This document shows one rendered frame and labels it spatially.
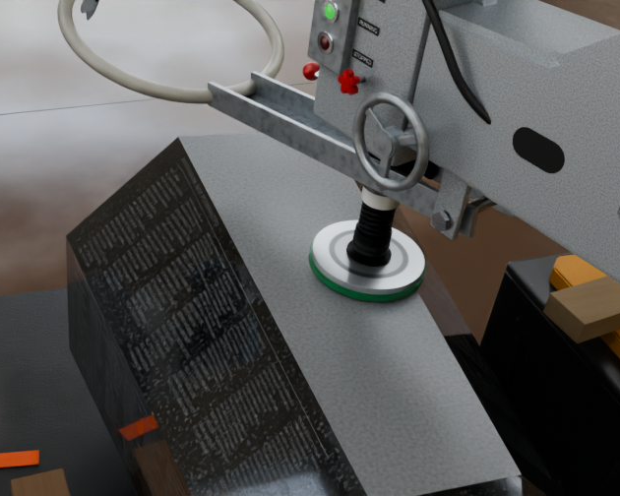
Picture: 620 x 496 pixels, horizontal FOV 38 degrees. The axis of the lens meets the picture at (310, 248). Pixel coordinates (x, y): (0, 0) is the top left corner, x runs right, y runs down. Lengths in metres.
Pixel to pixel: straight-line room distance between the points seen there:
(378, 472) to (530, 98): 0.57
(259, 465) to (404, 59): 0.66
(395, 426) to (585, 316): 0.54
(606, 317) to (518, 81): 0.71
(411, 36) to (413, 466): 0.62
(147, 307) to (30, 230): 1.45
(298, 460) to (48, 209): 2.06
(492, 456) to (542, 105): 0.53
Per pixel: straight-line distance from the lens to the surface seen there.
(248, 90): 1.88
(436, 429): 1.42
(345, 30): 1.39
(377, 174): 1.36
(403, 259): 1.68
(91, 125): 3.80
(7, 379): 2.63
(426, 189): 1.43
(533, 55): 1.22
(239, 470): 1.46
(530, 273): 2.01
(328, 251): 1.66
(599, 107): 1.16
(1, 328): 2.79
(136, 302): 1.81
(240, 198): 1.83
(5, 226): 3.21
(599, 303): 1.84
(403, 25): 1.33
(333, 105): 1.47
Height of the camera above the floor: 1.86
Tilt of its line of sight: 36 degrees down
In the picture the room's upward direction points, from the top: 10 degrees clockwise
